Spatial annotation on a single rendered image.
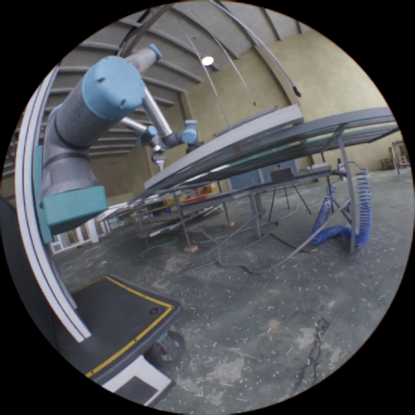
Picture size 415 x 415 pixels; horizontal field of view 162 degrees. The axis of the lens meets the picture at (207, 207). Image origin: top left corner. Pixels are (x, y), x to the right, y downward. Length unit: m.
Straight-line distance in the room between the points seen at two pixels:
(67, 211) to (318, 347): 0.86
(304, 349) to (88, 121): 0.92
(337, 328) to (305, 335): 0.15
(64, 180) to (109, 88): 0.20
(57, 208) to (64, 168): 0.10
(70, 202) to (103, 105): 0.20
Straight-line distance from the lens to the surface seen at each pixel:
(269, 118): 0.77
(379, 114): 0.95
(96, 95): 0.30
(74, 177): 0.37
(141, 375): 0.52
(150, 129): 1.21
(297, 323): 0.77
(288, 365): 0.67
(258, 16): 9.47
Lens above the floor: 0.63
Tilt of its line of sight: 5 degrees down
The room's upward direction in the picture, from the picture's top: 15 degrees counter-clockwise
